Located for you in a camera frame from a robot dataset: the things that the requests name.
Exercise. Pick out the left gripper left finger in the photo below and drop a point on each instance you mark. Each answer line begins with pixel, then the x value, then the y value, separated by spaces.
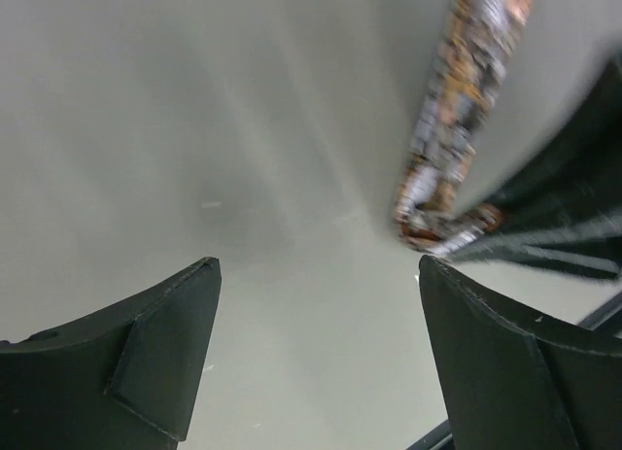
pixel 123 377

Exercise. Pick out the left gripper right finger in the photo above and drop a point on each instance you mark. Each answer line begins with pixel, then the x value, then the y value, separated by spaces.
pixel 513 377

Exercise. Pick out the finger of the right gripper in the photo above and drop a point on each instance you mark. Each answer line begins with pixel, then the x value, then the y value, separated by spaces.
pixel 562 210

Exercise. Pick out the brown floral tie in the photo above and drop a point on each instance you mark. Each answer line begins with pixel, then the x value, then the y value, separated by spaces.
pixel 478 39

